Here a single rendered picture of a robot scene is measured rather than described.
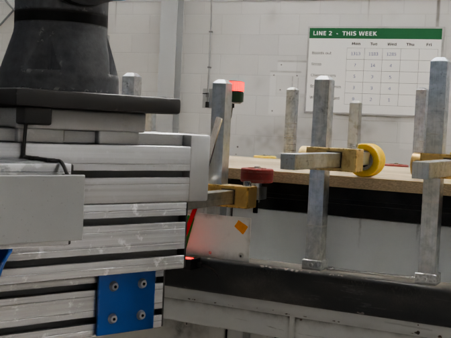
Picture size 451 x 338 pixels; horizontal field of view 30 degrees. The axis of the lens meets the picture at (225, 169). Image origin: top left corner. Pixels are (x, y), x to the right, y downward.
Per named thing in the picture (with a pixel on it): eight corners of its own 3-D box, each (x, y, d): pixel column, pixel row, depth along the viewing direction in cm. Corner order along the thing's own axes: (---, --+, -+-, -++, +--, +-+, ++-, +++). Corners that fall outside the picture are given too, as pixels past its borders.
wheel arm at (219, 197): (178, 215, 170) (180, 194, 169) (164, 214, 171) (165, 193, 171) (266, 202, 208) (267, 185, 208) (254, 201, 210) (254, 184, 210)
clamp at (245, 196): (247, 209, 191) (247, 187, 190) (194, 204, 197) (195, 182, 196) (257, 207, 196) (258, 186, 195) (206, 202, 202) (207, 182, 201)
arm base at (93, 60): (31, 89, 96) (34, 1, 95) (-23, 89, 108) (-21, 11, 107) (141, 96, 106) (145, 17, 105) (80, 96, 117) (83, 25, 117)
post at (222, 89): (216, 286, 196) (226, 79, 193) (203, 284, 197) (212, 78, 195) (223, 284, 199) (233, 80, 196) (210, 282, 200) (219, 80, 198)
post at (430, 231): (433, 291, 173) (447, 56, 170) (416, 289, 175) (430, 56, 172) (437, 288, 176) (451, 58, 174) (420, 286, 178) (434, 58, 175)
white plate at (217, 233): (247, 262, 191) (250, 218, 190) (150, 249, 202) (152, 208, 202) (249, 261, 191) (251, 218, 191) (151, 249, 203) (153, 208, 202)
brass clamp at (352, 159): (354, 172, 178) (356, 149, 178) (295, 168, 185) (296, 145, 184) (363, 172, 184) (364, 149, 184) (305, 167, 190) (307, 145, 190)
